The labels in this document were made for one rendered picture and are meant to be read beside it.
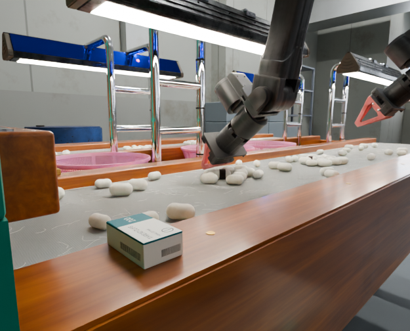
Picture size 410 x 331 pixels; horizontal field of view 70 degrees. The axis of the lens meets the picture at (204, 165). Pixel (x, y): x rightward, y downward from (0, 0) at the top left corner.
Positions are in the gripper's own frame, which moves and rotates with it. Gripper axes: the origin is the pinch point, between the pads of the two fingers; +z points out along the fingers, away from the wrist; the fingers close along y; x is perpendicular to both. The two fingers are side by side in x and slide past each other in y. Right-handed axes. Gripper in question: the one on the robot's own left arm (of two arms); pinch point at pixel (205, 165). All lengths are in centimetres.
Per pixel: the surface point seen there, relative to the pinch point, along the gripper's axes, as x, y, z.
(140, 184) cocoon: 3.8, 21.1, -4.2
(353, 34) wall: -257, -586, 49
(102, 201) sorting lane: 5.7, 28.8, -4.5
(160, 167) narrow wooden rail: -2.9, 9.8, 3.3
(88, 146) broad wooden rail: -45, 0, 57
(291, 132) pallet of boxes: -88, -296, 126
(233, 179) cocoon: 9.1, 5.1, -10.4
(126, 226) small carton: 16.9, 37.0, -26.0
